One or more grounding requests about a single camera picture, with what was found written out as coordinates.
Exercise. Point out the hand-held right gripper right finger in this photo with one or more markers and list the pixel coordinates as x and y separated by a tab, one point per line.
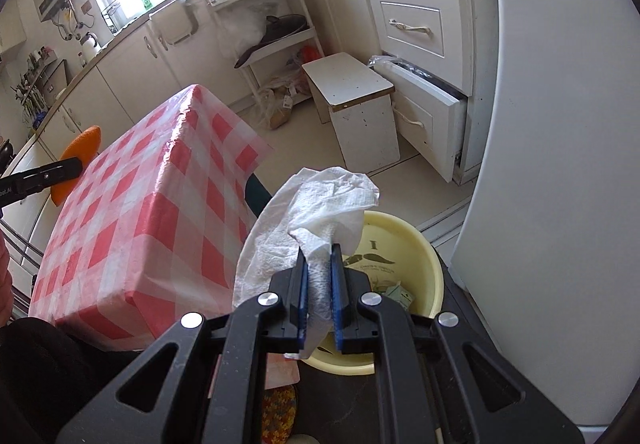
339	294

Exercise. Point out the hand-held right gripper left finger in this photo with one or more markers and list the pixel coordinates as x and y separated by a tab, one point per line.
301	304

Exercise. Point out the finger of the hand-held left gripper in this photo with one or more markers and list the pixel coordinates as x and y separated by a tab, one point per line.
50	174

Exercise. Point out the yellow plastic bin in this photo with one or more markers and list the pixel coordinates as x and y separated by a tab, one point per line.
420	254

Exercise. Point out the white paper tissue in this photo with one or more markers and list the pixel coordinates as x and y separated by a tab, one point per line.
325	204

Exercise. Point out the person's left forearm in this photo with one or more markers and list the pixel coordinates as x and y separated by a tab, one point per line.
5	279

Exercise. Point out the utensil rack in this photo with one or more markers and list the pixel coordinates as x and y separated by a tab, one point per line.
40	84

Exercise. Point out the pink checkered tablecloth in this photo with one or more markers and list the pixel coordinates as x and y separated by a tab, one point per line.
150	224

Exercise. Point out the colourful crochet cushion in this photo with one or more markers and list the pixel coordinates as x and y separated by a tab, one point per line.
280	416

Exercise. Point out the teal chair seat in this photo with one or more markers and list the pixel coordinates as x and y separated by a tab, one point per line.
257	196

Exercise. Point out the white kettle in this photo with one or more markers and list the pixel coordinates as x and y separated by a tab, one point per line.
89	46

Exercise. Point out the white kitchen counter cabinet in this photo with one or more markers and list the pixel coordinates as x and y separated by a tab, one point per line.
135	69

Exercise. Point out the white wooden stool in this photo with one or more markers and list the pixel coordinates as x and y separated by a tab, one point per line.
365	124

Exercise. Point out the white hanging holder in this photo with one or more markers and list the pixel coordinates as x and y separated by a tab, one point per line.
175	24

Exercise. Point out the green bottle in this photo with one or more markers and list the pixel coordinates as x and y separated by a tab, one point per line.
145	0

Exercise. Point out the brown bag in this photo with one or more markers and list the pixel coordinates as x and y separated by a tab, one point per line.
280	104

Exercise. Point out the dark flat pan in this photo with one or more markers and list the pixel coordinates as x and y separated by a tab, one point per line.
255	55

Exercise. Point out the clear plastic bag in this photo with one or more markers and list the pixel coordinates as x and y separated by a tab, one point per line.
242	31

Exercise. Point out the red packet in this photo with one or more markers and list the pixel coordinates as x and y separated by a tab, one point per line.
310	55

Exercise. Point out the white refrigerator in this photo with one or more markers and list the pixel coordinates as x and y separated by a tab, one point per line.
550	149

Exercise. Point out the white shelf rack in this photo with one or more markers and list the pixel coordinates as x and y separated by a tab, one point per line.
300	39

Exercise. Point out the dark frying pan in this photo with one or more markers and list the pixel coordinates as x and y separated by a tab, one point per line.
285	26

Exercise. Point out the metal chair frame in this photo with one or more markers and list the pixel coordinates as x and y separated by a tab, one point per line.
22	254

